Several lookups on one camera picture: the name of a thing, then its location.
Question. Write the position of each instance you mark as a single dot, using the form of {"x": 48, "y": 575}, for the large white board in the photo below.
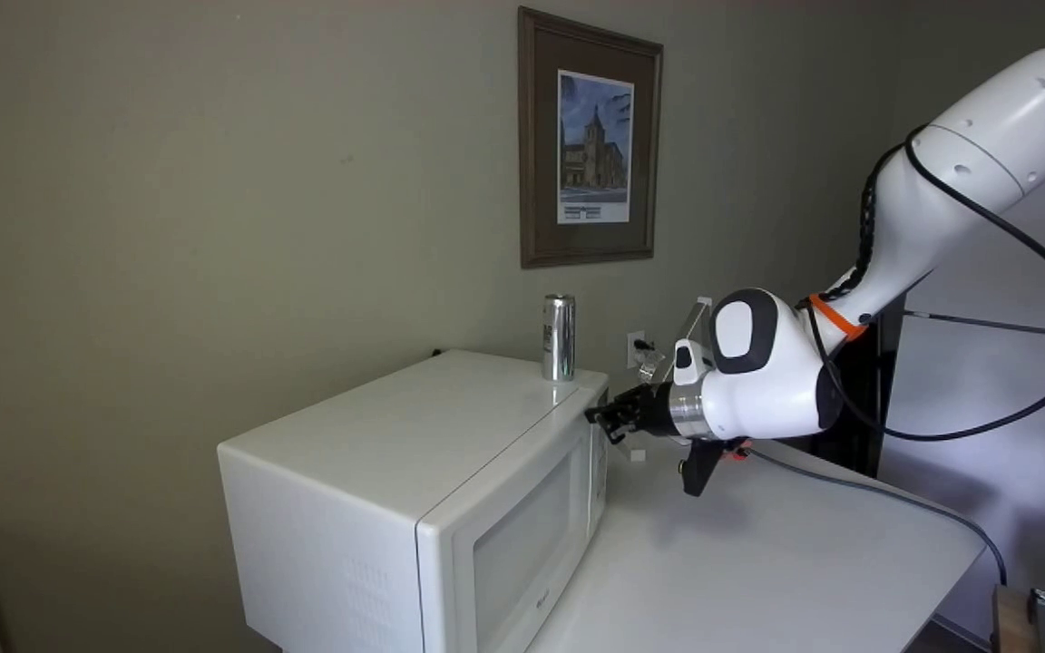
{"x": 1031, "y": 510}

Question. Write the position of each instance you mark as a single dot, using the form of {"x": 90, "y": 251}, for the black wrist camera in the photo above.
{"x": 705, "y": 466}

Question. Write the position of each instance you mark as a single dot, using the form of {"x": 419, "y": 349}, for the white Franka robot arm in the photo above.
{"x": 764, "y": 384}

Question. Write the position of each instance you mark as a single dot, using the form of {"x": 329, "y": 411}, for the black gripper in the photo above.
{"x": 654, "y": 411}

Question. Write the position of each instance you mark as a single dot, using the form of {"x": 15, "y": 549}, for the tall silver can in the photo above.
{"x": 561, "y": 339}

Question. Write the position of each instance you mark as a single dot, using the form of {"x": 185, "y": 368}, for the white microwave door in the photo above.
{"x": 525, "y": 555}

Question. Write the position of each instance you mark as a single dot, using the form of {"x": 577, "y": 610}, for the brown framed picture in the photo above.
{"x": 589, "y": 140}

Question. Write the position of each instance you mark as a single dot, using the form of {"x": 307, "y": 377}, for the white wall outlet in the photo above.
{"x": 638, "y": 342}

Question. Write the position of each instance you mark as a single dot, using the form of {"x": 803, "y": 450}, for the white microwave body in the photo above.
{"x": 341, "y": 483}

